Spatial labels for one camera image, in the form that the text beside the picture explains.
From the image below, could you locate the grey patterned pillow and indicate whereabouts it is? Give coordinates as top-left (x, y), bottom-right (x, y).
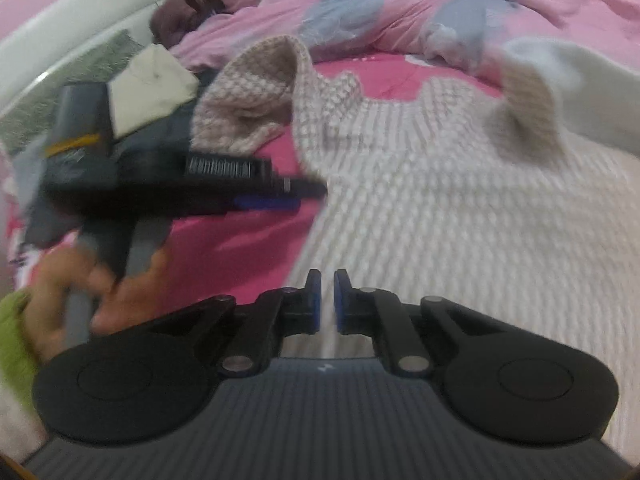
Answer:
top-left (0, 30), bottom-right (146, 156)

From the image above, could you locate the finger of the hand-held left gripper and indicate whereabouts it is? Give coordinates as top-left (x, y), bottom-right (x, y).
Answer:
top-left (185, 155), bottom-right (328, 199)
top-left (232, 197), bottom-right (301, 213)

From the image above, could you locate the beige garment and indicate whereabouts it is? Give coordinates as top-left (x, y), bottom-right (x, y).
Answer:
top-left (107, 42), bottom-right (201, 138)

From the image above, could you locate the maroon pillow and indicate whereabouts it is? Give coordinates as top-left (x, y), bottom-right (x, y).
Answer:
top-left (150, 0), bottom-right (226, 51)

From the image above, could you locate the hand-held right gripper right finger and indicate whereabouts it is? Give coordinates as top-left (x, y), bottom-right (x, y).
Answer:
top-left (334, 269), bottom-right (503, 377)

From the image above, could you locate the pink and white headboard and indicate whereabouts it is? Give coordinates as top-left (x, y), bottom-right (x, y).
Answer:
top-left (0, 0), bottom-right (191, 111)

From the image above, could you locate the person's left hand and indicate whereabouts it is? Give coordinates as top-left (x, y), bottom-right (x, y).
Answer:
top-left (22, 245), bottom-right (173, 361)

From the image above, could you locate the pink floral duvet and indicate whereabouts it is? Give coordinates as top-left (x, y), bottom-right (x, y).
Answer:
top-left (170, 0), bottom-right (640, 91)

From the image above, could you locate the beige houndstooth coat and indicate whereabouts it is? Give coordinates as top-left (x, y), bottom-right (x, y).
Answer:
top-left (190, 35), bottom-right (640, 456)

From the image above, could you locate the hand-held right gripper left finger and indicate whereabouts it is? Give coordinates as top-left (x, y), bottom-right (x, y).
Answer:
top-left (150, 269), bottom-right (322, 376)

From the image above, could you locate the pink floral bed sheet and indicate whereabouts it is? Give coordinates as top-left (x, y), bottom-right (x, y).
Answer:
top-left (0, 55), bottom-right (501, 361)

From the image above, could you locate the dark grey garment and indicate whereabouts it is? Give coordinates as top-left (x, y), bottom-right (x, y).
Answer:
top-left (15, 67), bottom-right (221, 248)

